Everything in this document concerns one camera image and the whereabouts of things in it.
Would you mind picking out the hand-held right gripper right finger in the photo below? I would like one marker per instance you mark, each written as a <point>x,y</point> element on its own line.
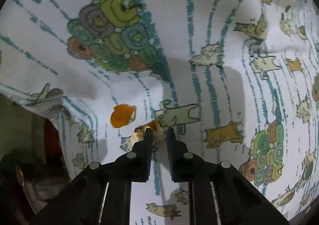
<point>170,157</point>

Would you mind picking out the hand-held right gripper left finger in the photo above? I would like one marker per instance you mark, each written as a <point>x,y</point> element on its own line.
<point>149,157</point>

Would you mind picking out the pale orange peel piece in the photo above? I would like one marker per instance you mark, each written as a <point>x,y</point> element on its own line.
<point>139,133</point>

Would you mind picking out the cat print white blanket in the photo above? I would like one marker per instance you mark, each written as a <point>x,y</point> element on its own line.
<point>199,28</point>

